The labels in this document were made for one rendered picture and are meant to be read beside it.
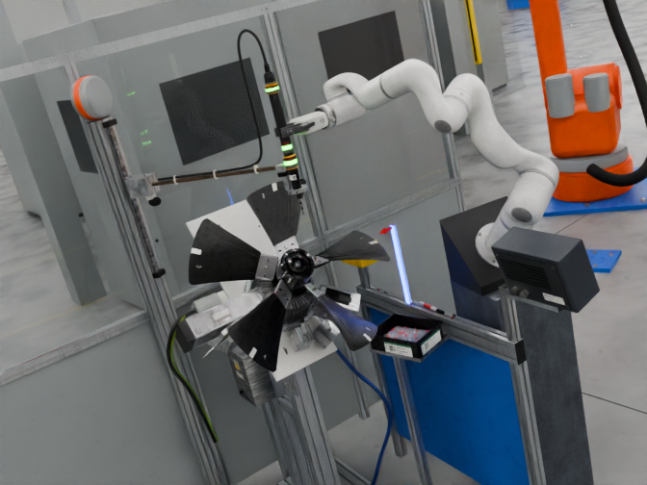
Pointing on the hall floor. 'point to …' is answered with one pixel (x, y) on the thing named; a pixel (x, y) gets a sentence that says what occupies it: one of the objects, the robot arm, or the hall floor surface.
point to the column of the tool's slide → (157, 301)
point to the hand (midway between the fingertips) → (283, 131)
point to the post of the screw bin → (412, 421)
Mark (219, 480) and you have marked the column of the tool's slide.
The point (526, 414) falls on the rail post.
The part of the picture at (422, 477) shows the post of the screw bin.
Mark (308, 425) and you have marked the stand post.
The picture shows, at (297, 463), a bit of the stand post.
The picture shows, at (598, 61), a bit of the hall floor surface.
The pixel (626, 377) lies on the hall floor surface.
